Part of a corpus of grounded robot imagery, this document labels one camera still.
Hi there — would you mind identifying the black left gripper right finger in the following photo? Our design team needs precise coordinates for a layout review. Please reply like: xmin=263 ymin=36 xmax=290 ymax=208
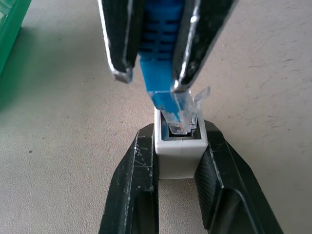
xmin=194 ymin=119 xmax=285 ymax=234

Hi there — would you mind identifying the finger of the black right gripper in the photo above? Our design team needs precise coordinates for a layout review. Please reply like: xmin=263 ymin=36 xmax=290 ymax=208
xmin=97 ymin=0 xmax=145 ymax=84
xmin=170 ymin=0 xmax=239 ymax=94

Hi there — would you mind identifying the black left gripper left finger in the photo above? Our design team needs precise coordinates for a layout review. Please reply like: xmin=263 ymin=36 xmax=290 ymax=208
xmin=98 ymin=123 xmax=159 ymax=234

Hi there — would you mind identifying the white ethernet coupler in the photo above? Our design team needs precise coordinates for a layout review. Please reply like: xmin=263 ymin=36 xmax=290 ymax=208
xmin=154 ymin=106 xmax=209 ymax=180

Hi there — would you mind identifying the blue ethernet cable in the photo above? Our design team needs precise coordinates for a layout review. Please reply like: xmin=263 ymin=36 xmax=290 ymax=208
xmin=138 ymin=0 xmax=212 ymax=135

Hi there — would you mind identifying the green plastic bin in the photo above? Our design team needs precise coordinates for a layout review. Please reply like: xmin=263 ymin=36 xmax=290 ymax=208
xmin=0 ymin=0 xmax=32 ymax=75

